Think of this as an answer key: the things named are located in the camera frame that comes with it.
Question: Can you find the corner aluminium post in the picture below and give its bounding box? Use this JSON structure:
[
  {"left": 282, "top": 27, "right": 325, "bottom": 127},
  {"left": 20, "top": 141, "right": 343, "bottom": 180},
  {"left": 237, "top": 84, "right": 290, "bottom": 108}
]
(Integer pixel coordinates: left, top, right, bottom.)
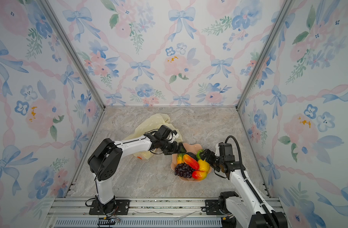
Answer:
[
  {"left": 37, "top": 0, "right": 105, "bottom": 110},
  {"left": 236, "top": 0, "right": 294, "bottom": 112}
]

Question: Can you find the aluminium front rail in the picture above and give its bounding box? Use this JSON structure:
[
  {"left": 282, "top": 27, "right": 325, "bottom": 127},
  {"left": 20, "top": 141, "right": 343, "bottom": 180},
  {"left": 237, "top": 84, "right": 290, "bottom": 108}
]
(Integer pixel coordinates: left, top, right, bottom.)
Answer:
[{"left": 42, "top": 197, "right": 291, "bottom": 228}]

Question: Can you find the green custard apple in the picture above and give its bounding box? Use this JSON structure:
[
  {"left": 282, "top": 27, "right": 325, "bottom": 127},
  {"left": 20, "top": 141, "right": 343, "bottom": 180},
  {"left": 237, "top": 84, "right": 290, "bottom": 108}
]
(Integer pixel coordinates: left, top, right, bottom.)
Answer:
[{"left": 196, "top": 149, "right": 204, "bottom": 160}]

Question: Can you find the left corner aluminium post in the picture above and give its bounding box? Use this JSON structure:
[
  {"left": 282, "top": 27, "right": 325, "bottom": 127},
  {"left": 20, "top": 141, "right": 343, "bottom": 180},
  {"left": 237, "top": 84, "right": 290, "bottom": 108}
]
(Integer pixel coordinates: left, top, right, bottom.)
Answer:
[{"left": 37, "top": 0, "right": 105, "bottom": 110}]

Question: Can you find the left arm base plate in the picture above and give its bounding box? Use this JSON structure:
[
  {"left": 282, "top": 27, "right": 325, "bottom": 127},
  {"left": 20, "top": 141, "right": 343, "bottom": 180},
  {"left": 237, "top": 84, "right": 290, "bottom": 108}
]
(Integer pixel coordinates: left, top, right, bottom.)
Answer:
[{"left": 89, "top": 199, "right": 131, "bottom": 216}]

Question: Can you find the dark avocado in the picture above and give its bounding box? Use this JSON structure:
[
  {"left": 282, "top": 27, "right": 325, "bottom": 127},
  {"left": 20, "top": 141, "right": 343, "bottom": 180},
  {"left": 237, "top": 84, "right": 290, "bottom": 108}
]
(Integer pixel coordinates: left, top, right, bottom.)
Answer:
[{"left": 186, "top": 152, "right": 198, "bottom": 161}]

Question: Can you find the green yellow cucumber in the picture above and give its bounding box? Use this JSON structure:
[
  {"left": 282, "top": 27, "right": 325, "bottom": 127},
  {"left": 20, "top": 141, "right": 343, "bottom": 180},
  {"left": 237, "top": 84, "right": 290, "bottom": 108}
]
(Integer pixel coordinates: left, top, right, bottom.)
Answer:
[{"left": 176, "top": 154, "right": 185, "bottom": 165}]

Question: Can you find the right corner aluminium post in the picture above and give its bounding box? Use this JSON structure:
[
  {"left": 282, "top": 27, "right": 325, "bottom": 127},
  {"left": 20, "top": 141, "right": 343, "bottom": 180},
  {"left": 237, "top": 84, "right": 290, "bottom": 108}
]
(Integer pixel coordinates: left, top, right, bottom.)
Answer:
[{"left": 236, "top": 0, "right": 294, "bottom": 112}]

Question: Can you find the purple grape bunch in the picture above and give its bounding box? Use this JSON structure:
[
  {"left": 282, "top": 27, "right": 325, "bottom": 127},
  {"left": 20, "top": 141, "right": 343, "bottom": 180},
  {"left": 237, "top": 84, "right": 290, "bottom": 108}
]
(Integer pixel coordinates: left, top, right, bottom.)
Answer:
[{"left": 174, "top": 163, "right": 195, "bottom": 178}]

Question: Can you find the yellow plastic bag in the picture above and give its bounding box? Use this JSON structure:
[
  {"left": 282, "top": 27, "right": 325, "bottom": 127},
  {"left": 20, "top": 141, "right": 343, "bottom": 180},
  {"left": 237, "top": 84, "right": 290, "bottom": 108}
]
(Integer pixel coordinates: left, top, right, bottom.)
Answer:
[{"left": 117, "top": 114, "right": 183, "bottom": 160}]

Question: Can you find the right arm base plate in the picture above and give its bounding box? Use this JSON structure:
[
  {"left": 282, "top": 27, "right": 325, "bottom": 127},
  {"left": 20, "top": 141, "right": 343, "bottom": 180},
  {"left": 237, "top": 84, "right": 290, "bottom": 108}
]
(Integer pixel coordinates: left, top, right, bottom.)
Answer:
[{"left": 201, "top": 199, "right": 229, "bottom": 215}]

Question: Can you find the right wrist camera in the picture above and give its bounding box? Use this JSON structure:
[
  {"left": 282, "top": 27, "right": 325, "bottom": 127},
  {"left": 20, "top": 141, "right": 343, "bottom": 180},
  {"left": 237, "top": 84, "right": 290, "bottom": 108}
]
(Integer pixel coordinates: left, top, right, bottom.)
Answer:
[{"left": 219, "top": 142, "right": 235, "bottom": 162}]

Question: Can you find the black corrugated cable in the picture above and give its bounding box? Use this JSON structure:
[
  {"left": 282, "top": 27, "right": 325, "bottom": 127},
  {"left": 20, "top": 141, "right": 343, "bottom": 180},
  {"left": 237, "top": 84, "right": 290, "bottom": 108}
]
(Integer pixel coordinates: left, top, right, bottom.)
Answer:
[{"left": 224, "top": 135, "right": 277, "bottom": 228}]

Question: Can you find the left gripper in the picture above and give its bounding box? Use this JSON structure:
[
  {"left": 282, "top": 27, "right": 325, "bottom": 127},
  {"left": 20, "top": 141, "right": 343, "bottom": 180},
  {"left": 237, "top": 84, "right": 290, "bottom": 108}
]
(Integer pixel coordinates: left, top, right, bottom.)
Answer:
[{"left": 160, "top": 141, "right": 187, "bottom": 156}]

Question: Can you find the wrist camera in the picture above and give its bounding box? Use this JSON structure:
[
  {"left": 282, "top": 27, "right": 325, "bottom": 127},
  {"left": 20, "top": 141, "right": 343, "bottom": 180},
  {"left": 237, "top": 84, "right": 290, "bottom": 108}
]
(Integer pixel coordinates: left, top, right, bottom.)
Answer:
[
  {"left": 219, "top": 142, "right": 235, "bottom": 162},
  {"left": 154, "top": 125, "right": 177, "bottom": 141}
]

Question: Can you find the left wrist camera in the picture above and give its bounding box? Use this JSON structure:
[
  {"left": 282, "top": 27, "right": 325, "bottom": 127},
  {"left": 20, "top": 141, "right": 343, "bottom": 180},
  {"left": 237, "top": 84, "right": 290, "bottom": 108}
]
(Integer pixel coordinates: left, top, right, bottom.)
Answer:
[{"left": 154, "top": 125, "right": 177, "bottom": 141}]

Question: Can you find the red yellow peach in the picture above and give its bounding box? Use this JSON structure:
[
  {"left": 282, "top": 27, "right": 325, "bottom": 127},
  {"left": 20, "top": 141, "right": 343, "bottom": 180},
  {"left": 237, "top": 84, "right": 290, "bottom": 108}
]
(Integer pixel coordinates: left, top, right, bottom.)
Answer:
[{"left": 192, "top": 170, "right": 207, "bottom": 181}]

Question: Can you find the yellow lemon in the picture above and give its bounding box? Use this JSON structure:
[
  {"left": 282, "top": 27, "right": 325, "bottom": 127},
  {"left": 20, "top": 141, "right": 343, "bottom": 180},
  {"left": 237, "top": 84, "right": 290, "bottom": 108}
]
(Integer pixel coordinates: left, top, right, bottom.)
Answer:
[{"left": 198, "top": 159, "right": 211, "bottom": 173}]

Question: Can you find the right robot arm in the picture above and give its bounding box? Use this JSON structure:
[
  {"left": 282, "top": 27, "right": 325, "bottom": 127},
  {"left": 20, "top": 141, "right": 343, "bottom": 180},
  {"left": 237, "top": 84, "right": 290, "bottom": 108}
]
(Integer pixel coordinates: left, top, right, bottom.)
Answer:
[{"left": 198, "top": 149, "right": 288, "bottom": 228}]

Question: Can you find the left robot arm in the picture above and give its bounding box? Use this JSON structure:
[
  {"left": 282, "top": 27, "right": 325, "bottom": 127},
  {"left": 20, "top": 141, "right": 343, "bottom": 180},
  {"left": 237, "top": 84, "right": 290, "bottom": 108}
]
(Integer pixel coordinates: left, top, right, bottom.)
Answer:
[{"left": 88, "top": 132, "right": 186, "bottom": 215}]

